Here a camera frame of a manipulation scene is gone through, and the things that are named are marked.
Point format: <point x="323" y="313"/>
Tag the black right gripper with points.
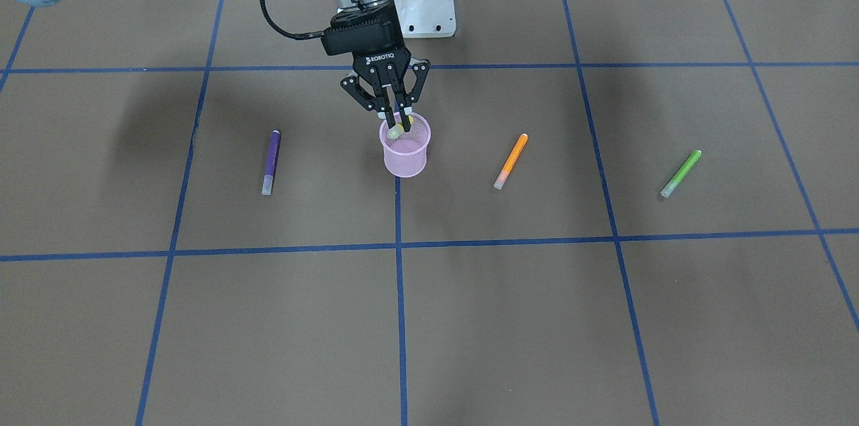
<point x="383" y="66"/>

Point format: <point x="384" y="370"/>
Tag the orange highlighter pen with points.
<point x="510" y="161"/>

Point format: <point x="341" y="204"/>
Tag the purple highlighter pen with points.
<point x="270" y="166"/>

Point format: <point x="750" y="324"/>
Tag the green highlighter pen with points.
<point x="679" y="175"/>

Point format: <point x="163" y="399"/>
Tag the pink mesh pen holder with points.
<point x="406" y="155"/>

